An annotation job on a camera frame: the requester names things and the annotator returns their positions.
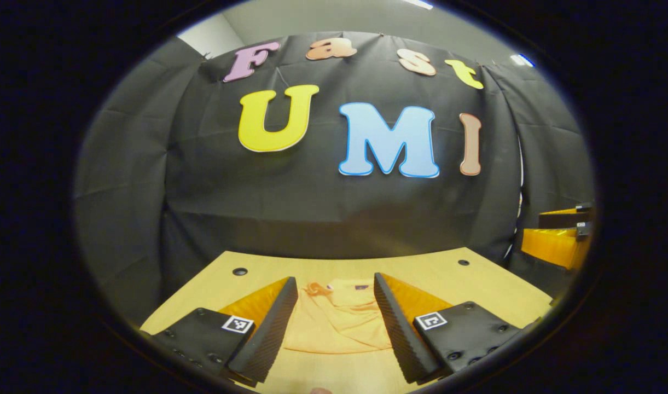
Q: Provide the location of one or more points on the small ceiling light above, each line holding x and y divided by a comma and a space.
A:
522, 60

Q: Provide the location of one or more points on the long ceiling light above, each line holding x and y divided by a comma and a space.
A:
418, 3

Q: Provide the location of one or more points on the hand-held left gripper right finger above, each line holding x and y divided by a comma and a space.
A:
399, 334

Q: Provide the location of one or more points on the orange T-shirt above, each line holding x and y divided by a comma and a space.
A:
339, 328

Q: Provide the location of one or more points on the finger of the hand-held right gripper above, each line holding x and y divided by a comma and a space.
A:
552, 246
558, 220

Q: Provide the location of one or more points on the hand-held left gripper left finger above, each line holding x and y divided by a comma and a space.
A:
268, 336

